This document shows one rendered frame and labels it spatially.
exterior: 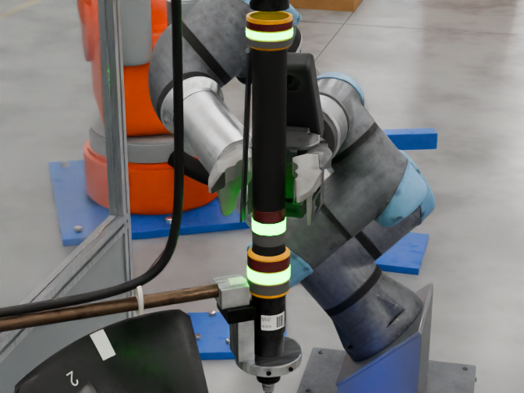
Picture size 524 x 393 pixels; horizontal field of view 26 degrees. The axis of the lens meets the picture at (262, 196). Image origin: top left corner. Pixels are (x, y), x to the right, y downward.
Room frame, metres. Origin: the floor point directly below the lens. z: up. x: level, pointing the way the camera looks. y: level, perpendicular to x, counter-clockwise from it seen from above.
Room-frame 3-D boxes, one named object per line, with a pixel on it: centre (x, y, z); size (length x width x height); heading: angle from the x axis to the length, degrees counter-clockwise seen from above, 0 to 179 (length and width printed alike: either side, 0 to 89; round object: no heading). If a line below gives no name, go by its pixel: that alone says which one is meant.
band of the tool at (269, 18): (1.03, -0.01, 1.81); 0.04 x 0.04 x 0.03
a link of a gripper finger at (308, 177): (1.03, -0.04, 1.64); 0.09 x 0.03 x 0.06; 4
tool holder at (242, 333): (1.03, 0.00, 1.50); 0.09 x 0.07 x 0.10; 109
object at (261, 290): (1.03, -0.01, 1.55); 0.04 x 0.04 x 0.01
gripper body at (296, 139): (1.14, -0.03, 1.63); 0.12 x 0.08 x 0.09; 164
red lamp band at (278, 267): (1.03, -0.01, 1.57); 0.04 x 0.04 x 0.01
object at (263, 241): (1.03, -0.01, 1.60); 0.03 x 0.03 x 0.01
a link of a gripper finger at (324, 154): (1.08, -0.05, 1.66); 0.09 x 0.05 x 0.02; 4
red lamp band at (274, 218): (1.03, -0.01, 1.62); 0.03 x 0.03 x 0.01
